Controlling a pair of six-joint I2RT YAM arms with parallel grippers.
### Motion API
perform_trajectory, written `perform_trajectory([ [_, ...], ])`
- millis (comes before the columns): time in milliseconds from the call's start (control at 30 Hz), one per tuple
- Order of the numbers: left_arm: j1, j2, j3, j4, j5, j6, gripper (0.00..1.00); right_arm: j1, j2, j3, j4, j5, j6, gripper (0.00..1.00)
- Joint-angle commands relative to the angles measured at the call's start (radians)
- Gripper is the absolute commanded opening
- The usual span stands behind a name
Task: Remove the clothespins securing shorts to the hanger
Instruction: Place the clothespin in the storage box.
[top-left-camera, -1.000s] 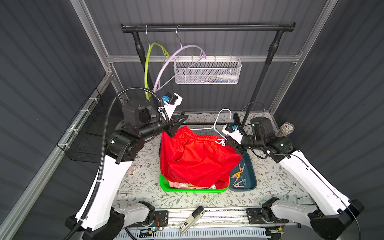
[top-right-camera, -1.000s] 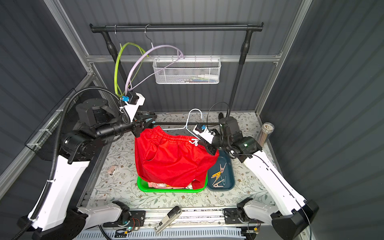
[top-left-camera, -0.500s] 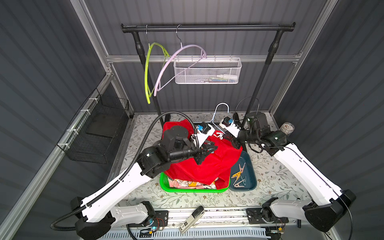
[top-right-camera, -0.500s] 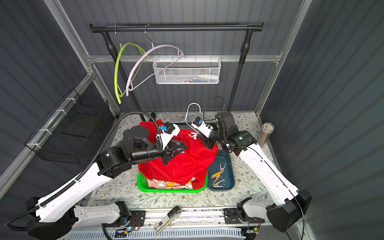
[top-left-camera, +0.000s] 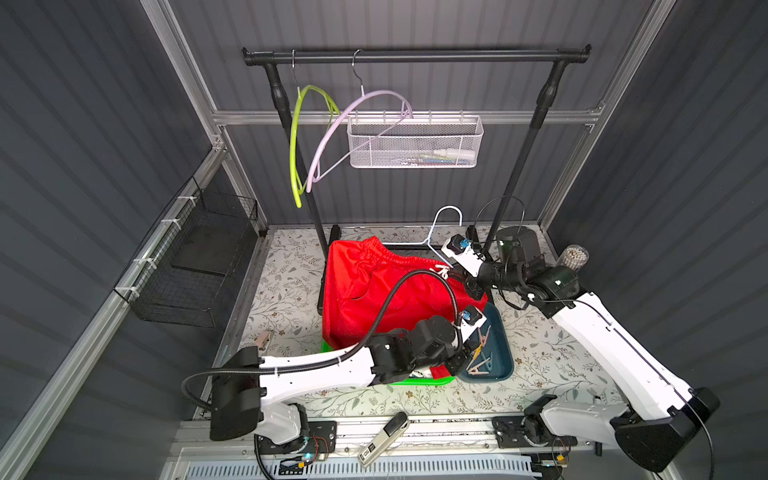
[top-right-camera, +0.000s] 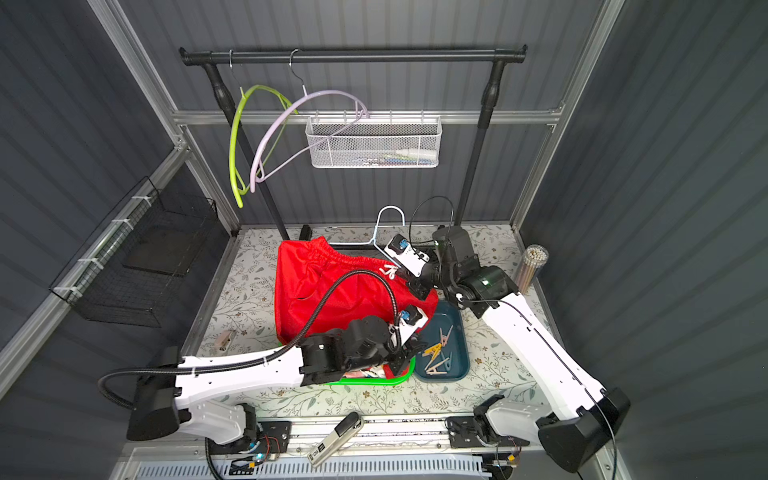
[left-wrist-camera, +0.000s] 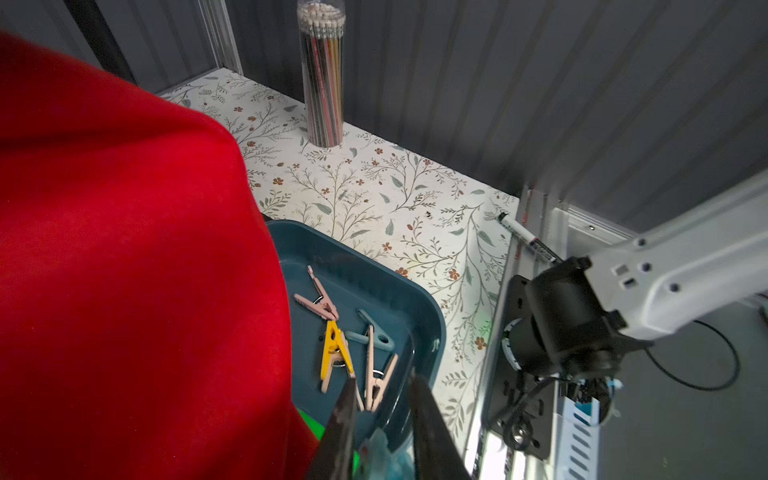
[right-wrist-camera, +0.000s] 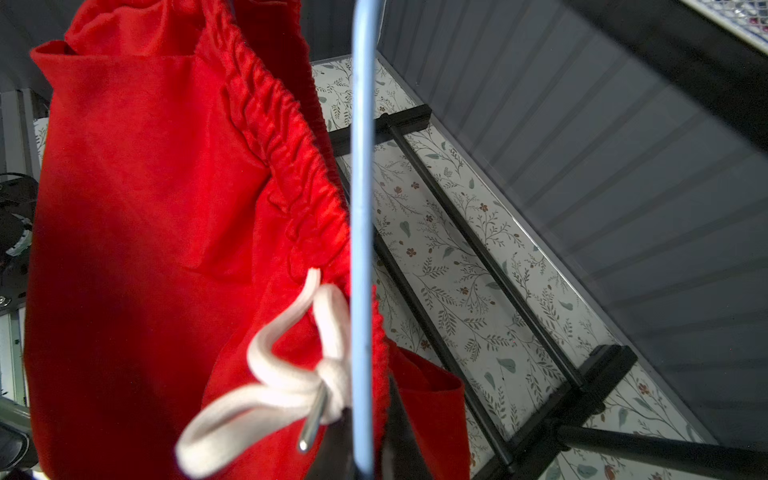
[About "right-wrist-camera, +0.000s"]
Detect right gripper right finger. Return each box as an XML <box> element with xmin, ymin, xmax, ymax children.
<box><xmin>380</xmin><ymin>377</ymin><xmax>433</xmax><ymax>480</ymax></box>

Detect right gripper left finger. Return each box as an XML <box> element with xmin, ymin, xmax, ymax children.
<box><xmin>304</xmin><ymin>409</ymin><xmax>356</xmax><ymax>480</ymax></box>

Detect black clothes rack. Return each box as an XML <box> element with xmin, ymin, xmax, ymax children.
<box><xmin>326</xmin><ymin>0</ymin><xmax>768</xmax><ymax>480</ymax></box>

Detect light blue wire hanger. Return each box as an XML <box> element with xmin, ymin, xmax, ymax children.
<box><xmin>349</xmin><ymin>0</ymin><xmax>382</xmax><ymax>479</ymax></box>

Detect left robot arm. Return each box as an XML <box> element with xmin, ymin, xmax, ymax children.
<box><xmin>1</xmin><ymin>172</ymin><xmax>38</xmax><ymax>479</ymax></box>

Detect red shorts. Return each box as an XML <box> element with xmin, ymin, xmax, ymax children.
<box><xmin>23</xmin><ymin>0</ymin><xmax>472</xmax><ymax>480</ymax></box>

